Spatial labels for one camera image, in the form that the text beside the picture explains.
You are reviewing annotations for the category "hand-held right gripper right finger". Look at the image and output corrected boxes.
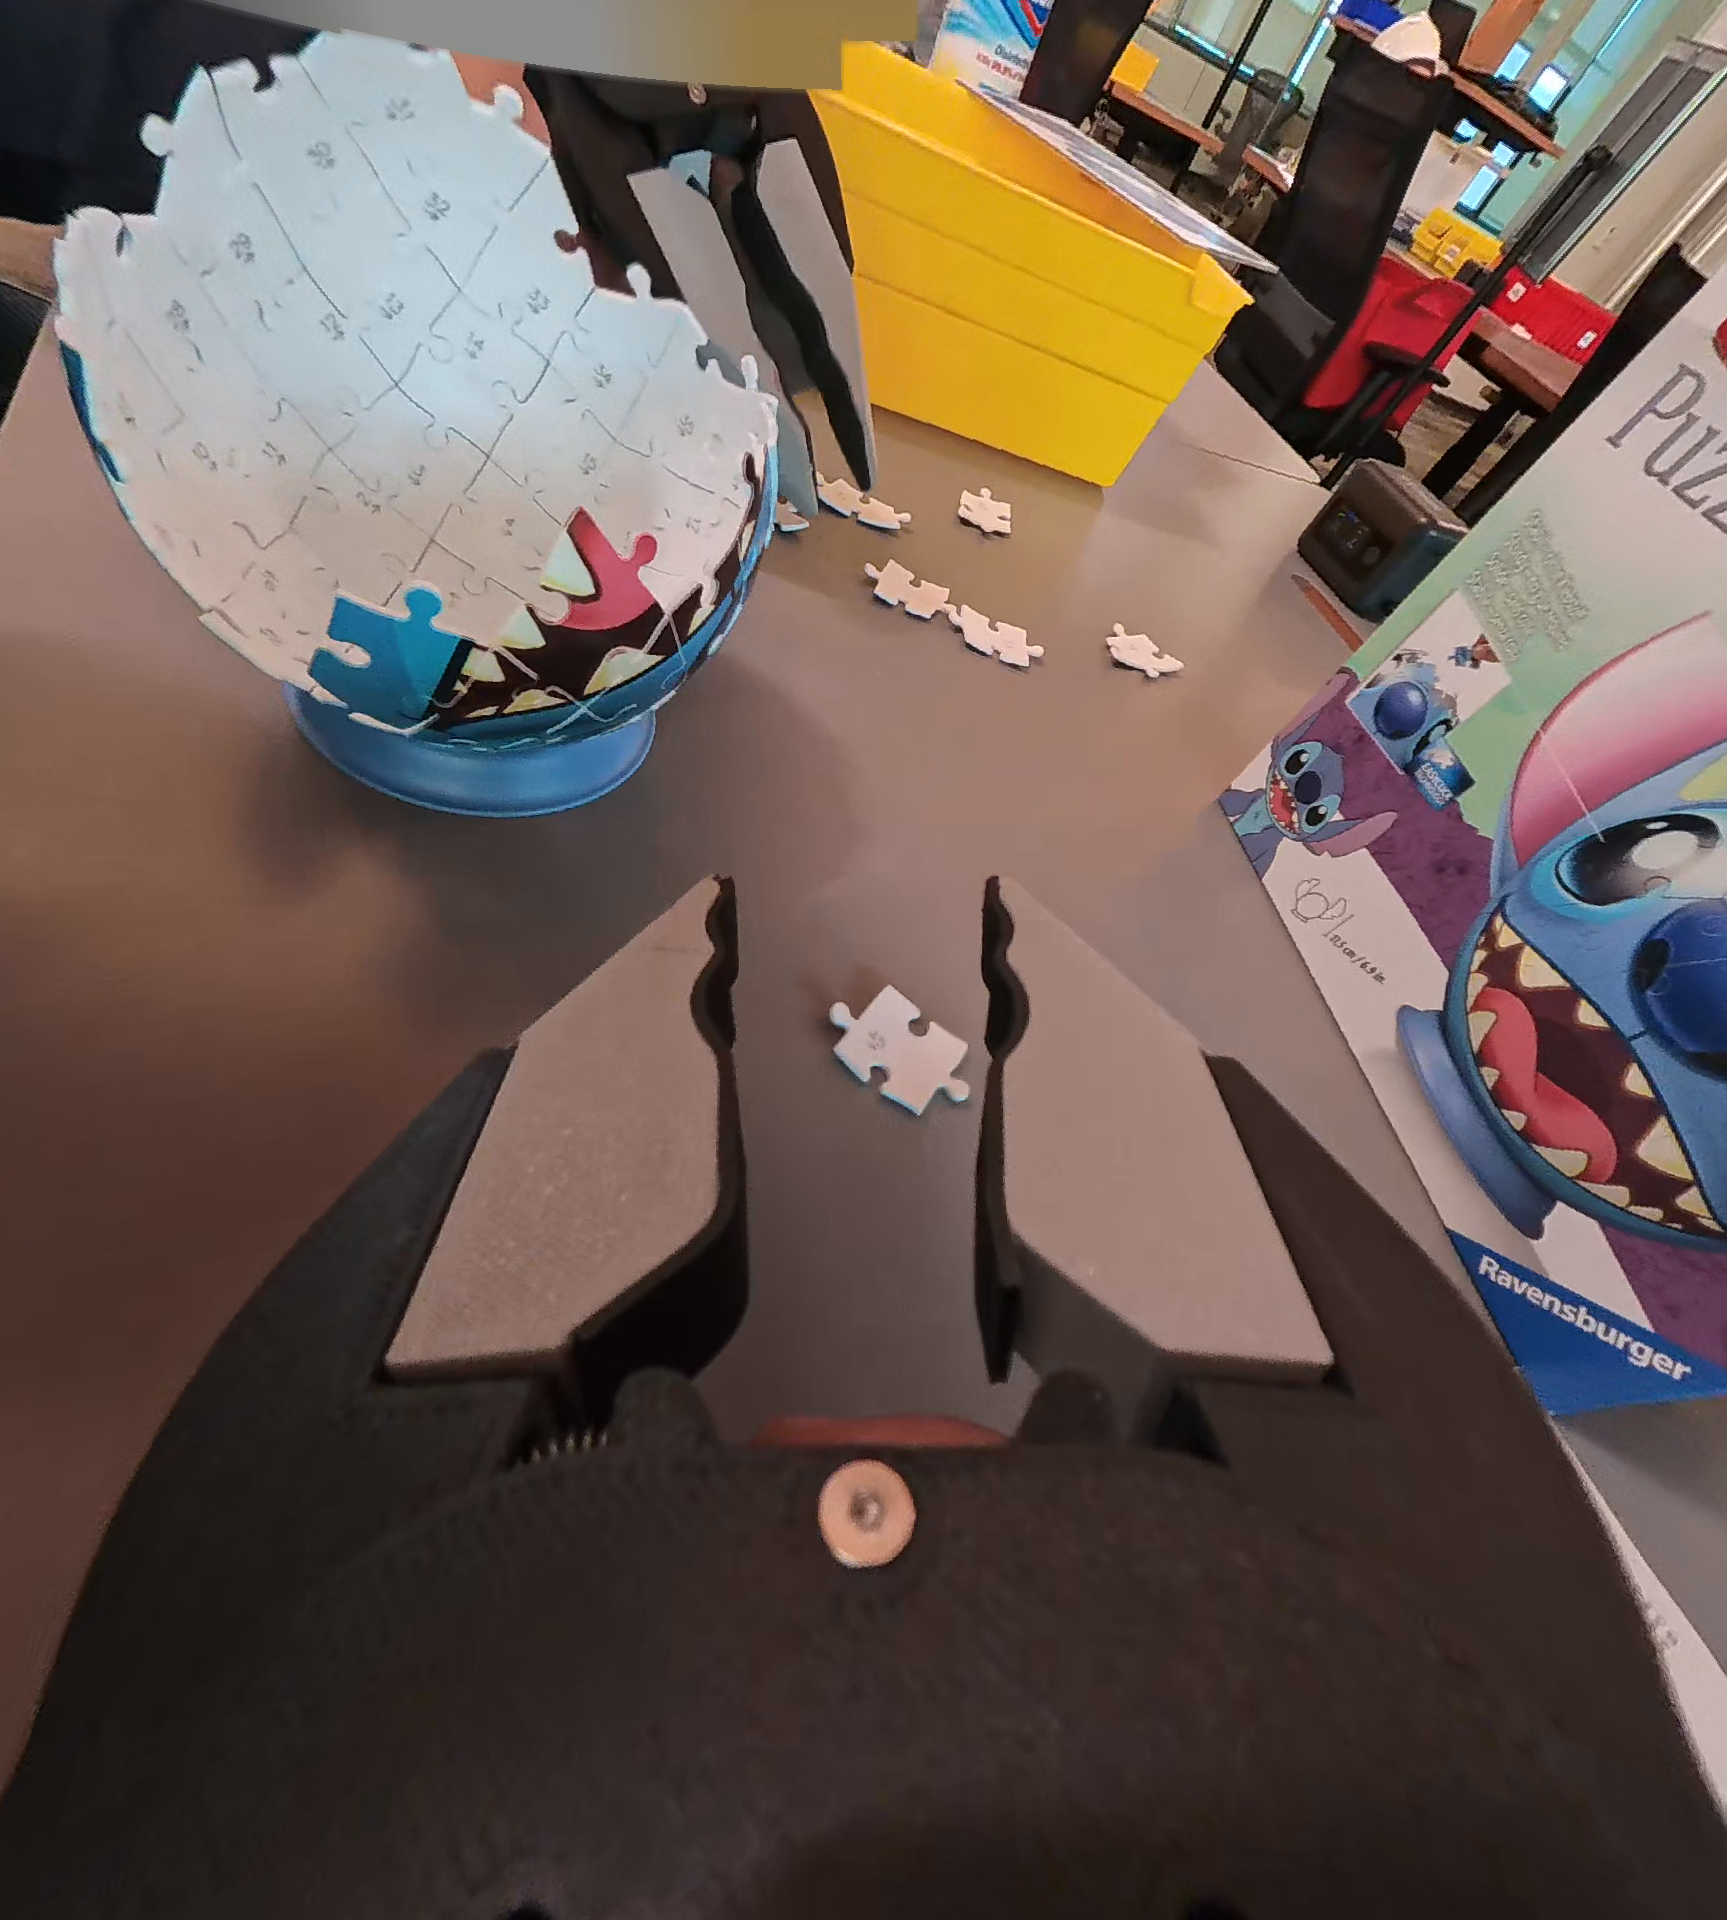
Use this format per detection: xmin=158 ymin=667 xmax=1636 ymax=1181
xmin=971 ymin=873 xmax=1336 ymax=1433

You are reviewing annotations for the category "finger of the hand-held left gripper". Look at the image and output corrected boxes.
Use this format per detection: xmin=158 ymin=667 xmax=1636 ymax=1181
xmin=750 ymin=137 xmax=883 ymax=491
xmin=629 ymin=161 xmax=823 ymax=514

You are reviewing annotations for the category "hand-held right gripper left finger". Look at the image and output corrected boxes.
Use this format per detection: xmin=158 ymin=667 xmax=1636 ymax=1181
xmin=380 ymin=873 xmax=752 ymax=1381

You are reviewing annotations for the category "group of white puzzle pieces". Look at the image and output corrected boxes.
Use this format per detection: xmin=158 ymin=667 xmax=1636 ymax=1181
xmin=772 ymin=475 xmax=1188 ymax=679

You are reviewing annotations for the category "white puzzle piece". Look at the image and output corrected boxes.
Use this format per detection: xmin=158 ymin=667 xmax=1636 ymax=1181
xmin=826 ymin=982 xmax=974 ymax=1115

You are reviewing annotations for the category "blue puzzle ball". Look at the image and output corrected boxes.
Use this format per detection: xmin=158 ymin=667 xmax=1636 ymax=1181
xmin=52 ymin=30 xmax=782 ymax=736

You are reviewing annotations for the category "blue ball stand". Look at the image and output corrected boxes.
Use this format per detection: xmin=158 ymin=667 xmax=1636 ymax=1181
xmin=284 ymin=681 xmax=658 ymax=819

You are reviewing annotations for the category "cartoon printed puzzle box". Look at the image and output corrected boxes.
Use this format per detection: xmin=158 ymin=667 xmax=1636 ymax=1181
xmin=1220 ymin=149 xmax=1727 ymax=1418

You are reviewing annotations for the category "yellow plastic bin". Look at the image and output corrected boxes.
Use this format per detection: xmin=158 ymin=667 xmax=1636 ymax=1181
xmin=809 ymin=41 xmax=1255 ymax=489

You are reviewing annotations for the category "blue white printed sheet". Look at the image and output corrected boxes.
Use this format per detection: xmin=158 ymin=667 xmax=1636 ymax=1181
xmin=967 ymin=67 xmax=1282 ymax=274

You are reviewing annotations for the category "person's dark clothing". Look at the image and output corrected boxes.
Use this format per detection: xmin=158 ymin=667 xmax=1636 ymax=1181
xmin=0 ymin=0 xmax=257 ymax=188

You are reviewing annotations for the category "red crate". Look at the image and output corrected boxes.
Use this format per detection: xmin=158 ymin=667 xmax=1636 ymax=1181
xmin=1304 ymin=247 xmax=1614 ymax=428

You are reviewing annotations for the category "black portable power station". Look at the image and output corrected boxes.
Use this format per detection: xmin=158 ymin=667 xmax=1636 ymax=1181
xmin=1294 ymin=457 xmax=1474 ymax=619

